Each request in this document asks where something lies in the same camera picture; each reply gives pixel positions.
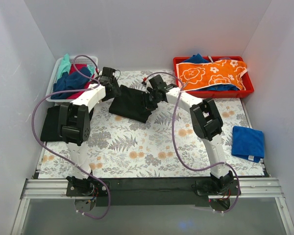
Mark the magenta t shirt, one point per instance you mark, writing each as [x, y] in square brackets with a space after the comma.
[77, 81]

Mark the navy blue t shirt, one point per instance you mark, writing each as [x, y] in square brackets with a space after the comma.
[61, 85]

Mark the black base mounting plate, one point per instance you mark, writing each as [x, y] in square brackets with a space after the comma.
[193, 191]

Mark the red plastic bin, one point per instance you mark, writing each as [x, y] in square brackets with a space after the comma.
[218, 94]

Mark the floral patterned table mat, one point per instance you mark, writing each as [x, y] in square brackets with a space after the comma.
[121, 148]

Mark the white plastic laundry basket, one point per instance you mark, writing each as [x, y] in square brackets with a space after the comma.
[53, 78]

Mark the orange floral cloth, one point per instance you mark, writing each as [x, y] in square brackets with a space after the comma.
[197, 76]

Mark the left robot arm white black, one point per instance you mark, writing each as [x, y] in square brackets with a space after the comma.
[78, 156]

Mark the teal t shirt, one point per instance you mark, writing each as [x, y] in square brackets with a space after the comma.
[64, 66]

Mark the aluminium frame rail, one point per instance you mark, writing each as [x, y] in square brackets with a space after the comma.
[250, 187]

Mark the folded black t shirt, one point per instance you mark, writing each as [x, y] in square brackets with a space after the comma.
[50, 124]

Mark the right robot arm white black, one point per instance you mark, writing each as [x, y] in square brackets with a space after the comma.
[206, 122]

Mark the black t shirt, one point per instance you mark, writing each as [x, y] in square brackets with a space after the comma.
[50, 124]
[130, 105]

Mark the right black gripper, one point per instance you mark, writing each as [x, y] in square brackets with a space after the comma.
[152, 99]

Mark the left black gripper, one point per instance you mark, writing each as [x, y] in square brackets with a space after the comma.
[115, 88]

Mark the folded blue t shirt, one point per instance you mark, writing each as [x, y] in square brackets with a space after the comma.
[248, 144]

